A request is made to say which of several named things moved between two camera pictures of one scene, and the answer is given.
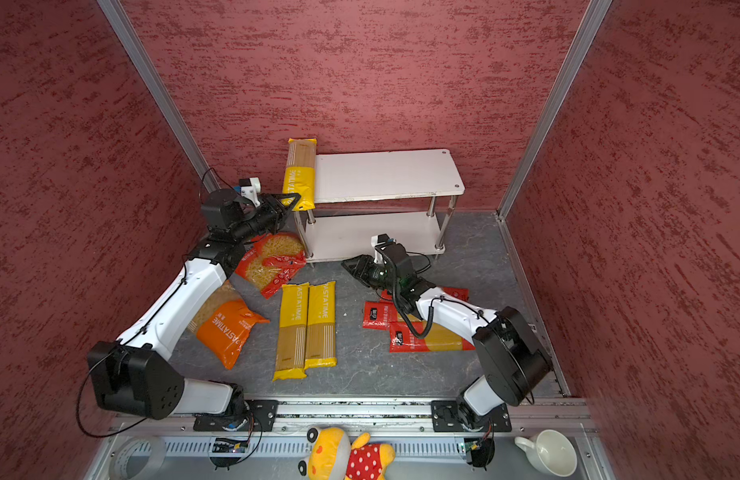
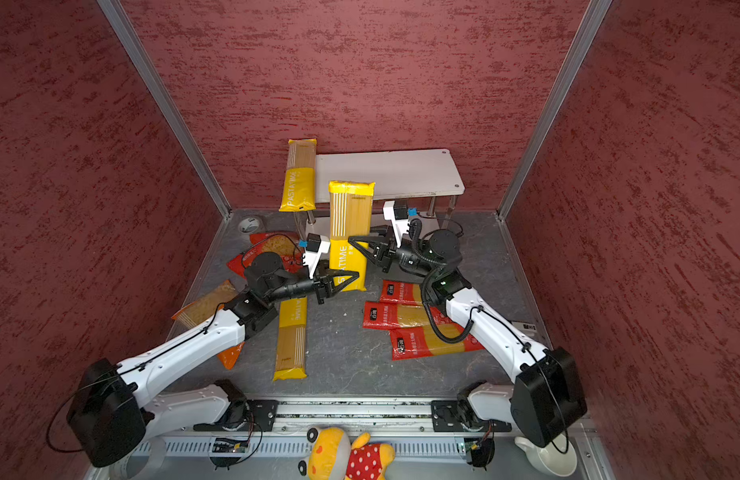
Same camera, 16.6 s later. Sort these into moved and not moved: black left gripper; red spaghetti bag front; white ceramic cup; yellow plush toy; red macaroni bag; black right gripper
Moved: black left gripper; black right gripper
Not moved: red macaroni bag; white ceramic cup; yellow plush toy; red spaghetti bag front
